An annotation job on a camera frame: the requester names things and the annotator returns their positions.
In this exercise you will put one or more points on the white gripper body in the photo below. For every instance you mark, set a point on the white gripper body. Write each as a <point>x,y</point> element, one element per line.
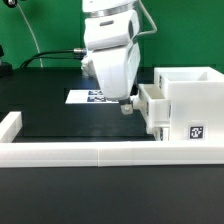
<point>116,70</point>

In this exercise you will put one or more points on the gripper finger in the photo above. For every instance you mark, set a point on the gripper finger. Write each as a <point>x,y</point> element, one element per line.
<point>126,107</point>

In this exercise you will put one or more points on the white drawer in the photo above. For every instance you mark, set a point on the white drawer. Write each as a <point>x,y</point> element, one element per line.
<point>153,106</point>
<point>159,133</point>

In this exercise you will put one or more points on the white drawer cabinet box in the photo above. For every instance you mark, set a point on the white drawer cabinet box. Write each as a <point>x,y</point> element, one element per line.
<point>196,95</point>

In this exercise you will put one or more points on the white front drawer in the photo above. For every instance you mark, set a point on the white front drawer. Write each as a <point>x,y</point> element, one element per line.
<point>159,133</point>

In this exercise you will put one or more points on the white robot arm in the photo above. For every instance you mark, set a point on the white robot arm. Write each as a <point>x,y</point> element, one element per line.
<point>108,25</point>

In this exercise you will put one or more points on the printed marker sheet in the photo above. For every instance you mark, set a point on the printed marker sheet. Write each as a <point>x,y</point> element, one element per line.
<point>86,97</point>

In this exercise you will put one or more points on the black device at left edge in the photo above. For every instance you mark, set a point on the black device at left edge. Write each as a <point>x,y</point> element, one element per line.
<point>5,67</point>

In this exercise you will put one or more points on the white U-shaped fence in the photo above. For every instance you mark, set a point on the white U-shaped fence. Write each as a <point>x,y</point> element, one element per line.
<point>101,154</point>

